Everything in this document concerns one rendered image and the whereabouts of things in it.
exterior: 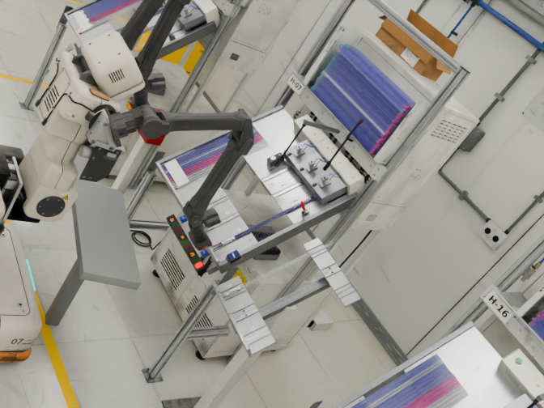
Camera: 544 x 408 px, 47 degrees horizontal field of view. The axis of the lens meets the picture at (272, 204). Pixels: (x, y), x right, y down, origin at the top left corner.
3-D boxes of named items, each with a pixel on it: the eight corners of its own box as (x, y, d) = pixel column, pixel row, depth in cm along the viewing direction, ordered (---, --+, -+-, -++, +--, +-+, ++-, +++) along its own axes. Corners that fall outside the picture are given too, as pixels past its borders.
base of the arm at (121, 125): (102, 108, 208) (112, 129, 201) (125, 100, 210) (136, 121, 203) (107, 127, 214) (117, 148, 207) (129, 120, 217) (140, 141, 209)
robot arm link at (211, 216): (183, 205, 249) (190, 218, 244) (209, 193, 252) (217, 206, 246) (189, 225, 258) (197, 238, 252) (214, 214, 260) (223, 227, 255)
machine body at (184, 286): (196, 366, 317) (259, 282, 291) (144, 266, 356) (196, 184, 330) (282, 354, 364) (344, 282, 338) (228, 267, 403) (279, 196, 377)
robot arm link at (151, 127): (250, 104, 234) (261, 118, 227) (242, 135, 241) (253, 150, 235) (134, 104, 212) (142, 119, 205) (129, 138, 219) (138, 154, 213)
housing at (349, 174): (349, 205, 287) (349, 185, 276) (294, 139, 315) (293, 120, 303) (363, 197, 289) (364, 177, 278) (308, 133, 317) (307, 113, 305)
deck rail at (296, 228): (221, 274, 269) (218, 266, 264) (218, 270, 270) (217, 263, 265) (359, 202, 287) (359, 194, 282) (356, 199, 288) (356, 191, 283)
